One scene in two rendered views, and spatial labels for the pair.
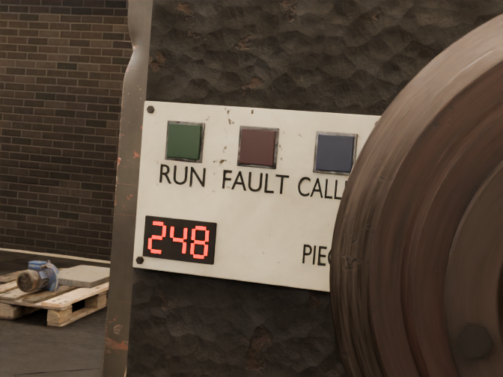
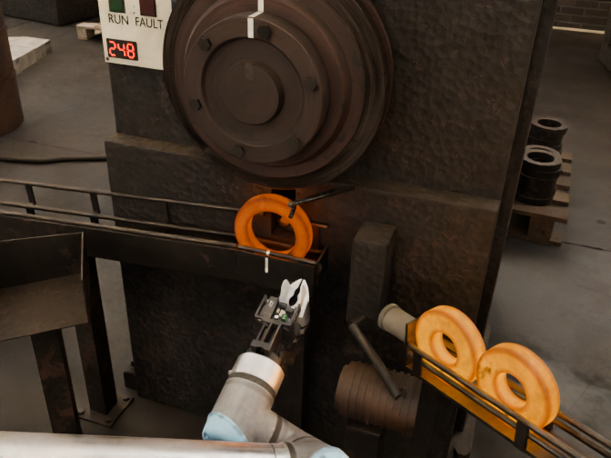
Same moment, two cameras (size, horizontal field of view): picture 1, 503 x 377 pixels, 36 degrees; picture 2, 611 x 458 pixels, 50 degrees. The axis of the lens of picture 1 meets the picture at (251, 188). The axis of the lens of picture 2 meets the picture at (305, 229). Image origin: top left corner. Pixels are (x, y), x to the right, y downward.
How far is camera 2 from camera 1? 86 cm
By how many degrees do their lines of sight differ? 28
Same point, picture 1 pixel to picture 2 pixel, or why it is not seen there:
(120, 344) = not seen: hidden behind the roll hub
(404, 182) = (181, 38)
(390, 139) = (176, 18)
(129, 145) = not seen: outside the picture
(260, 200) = (153, 32)
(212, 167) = (130, 15)
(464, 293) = (190, 87)
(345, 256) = (167, 66)
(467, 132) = (198, 20)
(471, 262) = (191, 76)
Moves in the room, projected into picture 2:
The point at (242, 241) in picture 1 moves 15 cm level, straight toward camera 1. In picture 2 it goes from (148, 50) to (129, 69)
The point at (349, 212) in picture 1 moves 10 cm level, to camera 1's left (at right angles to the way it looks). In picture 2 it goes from (166, 49) to (118, 46)
